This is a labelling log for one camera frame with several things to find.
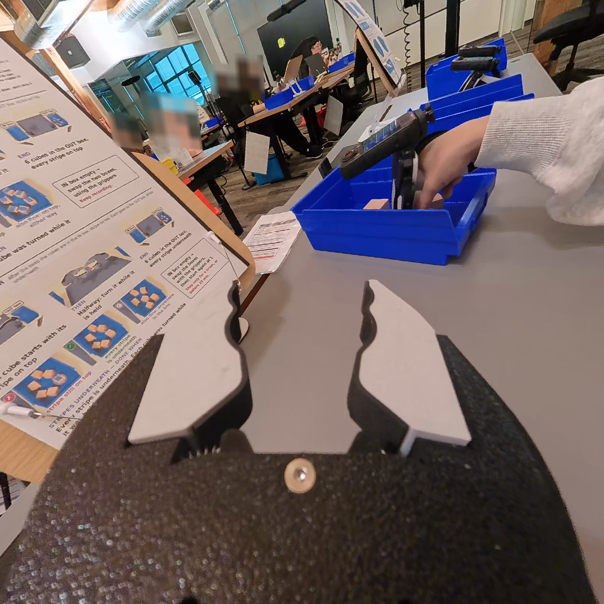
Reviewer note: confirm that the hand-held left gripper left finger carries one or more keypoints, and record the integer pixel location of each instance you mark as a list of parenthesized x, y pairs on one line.
[(198, 377)]

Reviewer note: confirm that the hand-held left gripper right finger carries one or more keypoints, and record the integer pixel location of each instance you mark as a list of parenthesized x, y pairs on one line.
[(406, 377)]

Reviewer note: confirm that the wooden cube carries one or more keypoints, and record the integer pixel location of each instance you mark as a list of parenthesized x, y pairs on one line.
[(377, 204), (440, 204)]

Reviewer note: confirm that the plain blue bin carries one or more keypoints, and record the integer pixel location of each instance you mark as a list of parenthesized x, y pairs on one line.
[(377, 236)]

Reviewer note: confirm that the person's right forearm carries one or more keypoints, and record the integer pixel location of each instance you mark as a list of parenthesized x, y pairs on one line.
[(542, 141)]

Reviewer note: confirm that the person's right hand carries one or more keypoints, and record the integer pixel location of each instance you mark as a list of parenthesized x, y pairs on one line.
[(448, 155)]

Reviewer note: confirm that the white hanging board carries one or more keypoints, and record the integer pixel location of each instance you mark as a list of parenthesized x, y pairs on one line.
[(258, 152), (333, 115)]

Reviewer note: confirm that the tall document stand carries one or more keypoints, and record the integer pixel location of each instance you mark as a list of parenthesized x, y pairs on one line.
[(377, 61)]

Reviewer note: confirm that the wooden-top desk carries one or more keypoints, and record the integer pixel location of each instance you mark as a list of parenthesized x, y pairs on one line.
[(207, 158), (283, 107)]

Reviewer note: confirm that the stacked blue bins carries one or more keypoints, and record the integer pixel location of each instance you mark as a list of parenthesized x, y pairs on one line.
[(472, 101)]

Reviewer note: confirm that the blue storage crate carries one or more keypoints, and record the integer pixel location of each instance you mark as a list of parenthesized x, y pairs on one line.
[(271, 170)]

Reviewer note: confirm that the small wooden document stand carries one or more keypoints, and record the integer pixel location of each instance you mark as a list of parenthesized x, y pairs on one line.
[(292, 71)]

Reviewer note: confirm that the black handheld device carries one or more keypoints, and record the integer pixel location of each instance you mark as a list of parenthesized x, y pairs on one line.
[(476, 63)]

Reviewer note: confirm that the laminated paper sheet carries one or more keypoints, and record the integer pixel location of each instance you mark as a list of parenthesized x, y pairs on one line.
[(271, 236)]

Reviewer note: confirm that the black monitor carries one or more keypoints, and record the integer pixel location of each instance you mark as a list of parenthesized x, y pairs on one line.
[(292, 28)]

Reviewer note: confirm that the printed instruction sheet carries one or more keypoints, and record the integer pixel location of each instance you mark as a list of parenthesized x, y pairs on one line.
[(94, 236)]

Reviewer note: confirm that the instruction board on wooden stand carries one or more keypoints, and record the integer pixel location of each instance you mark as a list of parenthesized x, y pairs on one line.
[(19, 453)]

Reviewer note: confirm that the yellow box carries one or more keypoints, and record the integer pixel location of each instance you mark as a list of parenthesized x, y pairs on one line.
[(169, 164)]

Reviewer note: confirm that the black office chair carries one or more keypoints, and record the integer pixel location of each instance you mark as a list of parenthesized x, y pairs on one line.
[(571, 23)]

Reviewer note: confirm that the silver ventilation duct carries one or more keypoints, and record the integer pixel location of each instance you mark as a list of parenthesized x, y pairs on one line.
[(141, 14)]

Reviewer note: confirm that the black wall speaker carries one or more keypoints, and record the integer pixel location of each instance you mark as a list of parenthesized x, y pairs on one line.
[(71, 52)]

